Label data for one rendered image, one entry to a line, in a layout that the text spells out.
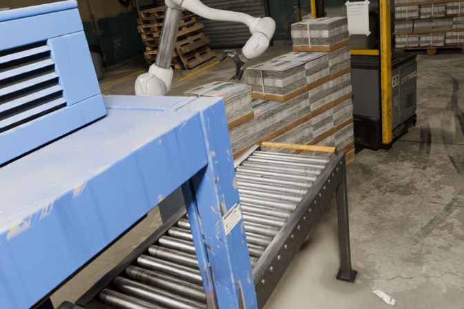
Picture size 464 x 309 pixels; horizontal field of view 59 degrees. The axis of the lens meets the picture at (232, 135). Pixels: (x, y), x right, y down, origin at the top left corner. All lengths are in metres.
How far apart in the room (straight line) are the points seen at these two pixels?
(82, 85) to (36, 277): 0.34
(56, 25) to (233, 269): 0.54
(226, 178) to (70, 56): 0.34
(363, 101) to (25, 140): 3.75
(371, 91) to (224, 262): 3.43
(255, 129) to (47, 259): 2.41
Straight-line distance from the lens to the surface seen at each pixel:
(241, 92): 2.67
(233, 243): 0.83
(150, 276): 1.58
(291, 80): 3.07
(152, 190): 0.61
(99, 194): 0.54
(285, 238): 1.61
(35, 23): 0.70
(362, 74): 4.13
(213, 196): 0.76
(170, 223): 1.83
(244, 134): 2.77
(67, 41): 0.72
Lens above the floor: 1.75
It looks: 21 degrees down
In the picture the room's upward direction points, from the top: 9 degrees counter-clockwise
